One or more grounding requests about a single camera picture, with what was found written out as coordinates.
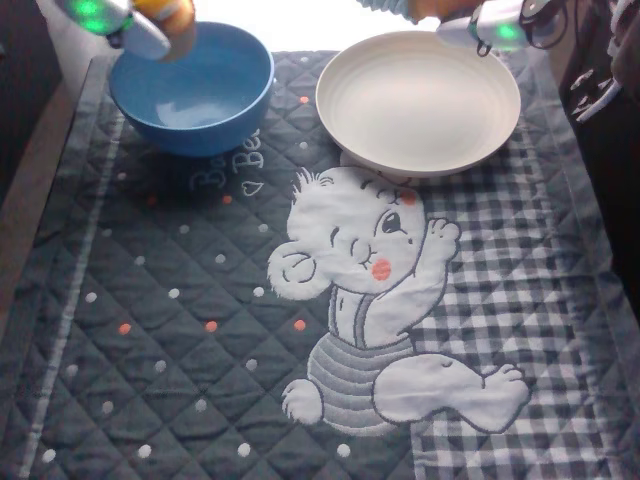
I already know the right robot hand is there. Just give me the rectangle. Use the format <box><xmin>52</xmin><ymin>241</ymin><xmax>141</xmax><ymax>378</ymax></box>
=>
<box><xmin>434</xmin><ymin>0</ymin><xmax>532</xmax><ymax>53</ymax></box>

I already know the toy blue ice cream cone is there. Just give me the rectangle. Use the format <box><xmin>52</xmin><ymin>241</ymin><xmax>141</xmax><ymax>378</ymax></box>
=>
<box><xmin>357</xmin><ymin>0</ymin><xmax>481</xmax><ymax>26</ymax></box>

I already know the white round plate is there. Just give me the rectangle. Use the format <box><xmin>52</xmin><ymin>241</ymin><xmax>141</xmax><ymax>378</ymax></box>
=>
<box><xmin>314</xmin><ymin>30</ymin><xmax>522</xmax><ymax>177</ymax></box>

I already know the toy cake with fruit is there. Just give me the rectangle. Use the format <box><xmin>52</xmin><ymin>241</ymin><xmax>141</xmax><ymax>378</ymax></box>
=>
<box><xmin>132</xmin><ymin>0</ymin><xmax>197</xmax><ymax>62</ymax></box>

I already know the blue bowl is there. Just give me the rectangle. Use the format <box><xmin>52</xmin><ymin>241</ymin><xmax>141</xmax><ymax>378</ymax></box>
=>
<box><xmin>108</xmin><ymin>20</ymin><xmax>276</xmax><ymax>159</ymax></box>

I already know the grey quilt with printed bear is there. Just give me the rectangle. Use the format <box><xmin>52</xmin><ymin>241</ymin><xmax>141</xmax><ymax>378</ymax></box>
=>
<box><xmin>0</xmin><ymin>49</ymin><xmax>640</xmax><ymax>480</ymax></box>

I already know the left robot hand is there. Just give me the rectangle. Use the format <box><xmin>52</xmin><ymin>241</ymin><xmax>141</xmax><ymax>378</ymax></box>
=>
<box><xmin>54</xmin><ymin>0</ymin><xmax>174</xmax><ymax>62</ymax></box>

